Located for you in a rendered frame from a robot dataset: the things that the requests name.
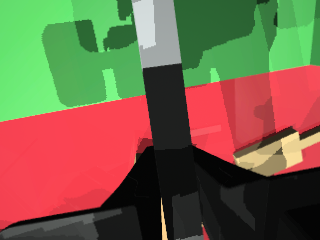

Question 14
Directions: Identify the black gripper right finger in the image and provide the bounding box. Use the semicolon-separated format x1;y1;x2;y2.
192;145;320;240

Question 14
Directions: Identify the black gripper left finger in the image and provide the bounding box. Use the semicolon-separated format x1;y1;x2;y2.
0;146;163;240

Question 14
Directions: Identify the tan box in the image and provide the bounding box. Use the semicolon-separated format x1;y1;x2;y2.
134;153;167;240

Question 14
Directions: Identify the green flat mat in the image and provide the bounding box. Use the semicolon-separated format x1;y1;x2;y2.
0;0;316;122

